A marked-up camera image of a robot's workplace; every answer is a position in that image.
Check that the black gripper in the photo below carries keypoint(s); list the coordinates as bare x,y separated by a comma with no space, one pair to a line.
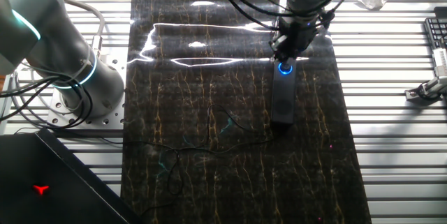
297,33

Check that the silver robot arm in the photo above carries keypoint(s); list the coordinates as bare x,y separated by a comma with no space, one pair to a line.
70,60

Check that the black speaker bar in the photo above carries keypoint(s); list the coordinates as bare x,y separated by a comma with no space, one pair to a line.
283,105

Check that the black marble pattern mat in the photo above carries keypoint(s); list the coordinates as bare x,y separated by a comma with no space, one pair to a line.
244,182

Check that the black keyboard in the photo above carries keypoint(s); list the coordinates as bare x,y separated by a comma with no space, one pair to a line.
436,30

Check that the black box with red mark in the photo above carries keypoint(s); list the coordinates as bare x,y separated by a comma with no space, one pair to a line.
52,182

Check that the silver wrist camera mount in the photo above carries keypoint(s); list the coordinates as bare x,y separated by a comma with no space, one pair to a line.
283,6

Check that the aluminium camera bracket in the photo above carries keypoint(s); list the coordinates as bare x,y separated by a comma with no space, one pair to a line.
415,95

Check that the gray depth camera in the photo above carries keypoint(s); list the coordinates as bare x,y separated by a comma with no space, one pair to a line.
440,61

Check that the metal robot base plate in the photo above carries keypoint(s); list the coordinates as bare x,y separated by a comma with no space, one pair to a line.
104,122

